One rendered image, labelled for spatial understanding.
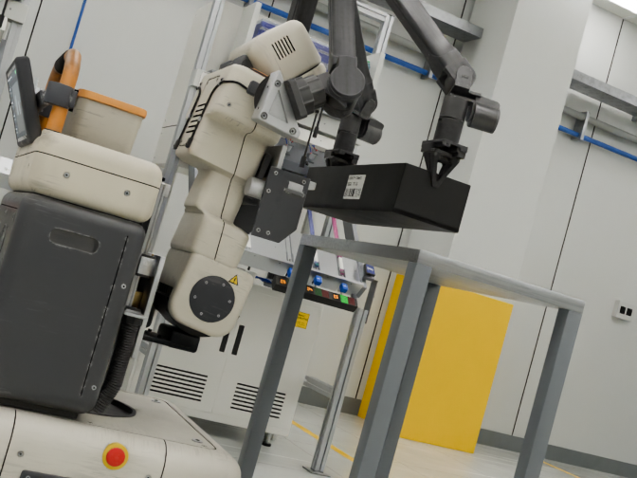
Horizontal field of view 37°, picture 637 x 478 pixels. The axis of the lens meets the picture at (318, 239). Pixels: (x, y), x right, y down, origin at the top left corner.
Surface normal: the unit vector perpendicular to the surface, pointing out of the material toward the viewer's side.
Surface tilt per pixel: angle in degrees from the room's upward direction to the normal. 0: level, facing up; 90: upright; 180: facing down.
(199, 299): 90
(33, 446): 84
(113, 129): 92
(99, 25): 90
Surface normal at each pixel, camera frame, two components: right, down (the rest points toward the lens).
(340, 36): 0.14, -0.36
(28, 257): 0.37, 0.05
